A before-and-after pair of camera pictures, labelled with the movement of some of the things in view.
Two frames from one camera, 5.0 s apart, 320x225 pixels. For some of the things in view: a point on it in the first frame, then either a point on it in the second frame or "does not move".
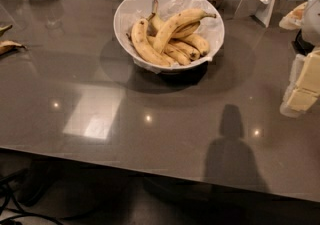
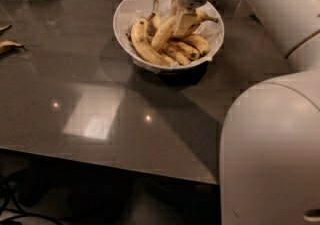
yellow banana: [196, 41] does not move
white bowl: [169, 29] does not move
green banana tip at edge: [3, 29] does not move
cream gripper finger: [296, 102] to [183, 22]
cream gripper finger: [305, 71] to [173, 6]
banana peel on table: [7, 46] does not move
